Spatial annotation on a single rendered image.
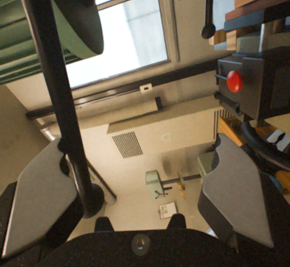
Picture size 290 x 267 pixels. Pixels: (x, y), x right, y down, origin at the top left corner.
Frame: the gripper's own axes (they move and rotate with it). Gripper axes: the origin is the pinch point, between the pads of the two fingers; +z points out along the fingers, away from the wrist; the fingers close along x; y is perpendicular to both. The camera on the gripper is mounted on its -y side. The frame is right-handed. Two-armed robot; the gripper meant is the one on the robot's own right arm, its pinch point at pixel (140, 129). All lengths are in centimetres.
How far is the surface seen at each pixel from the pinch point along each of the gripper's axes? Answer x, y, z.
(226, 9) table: 22.7, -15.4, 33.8
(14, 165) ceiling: -133, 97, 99
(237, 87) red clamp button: 13.1, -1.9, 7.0
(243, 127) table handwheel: 25.4, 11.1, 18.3
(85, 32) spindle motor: -6.2, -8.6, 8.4
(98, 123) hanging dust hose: -53, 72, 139
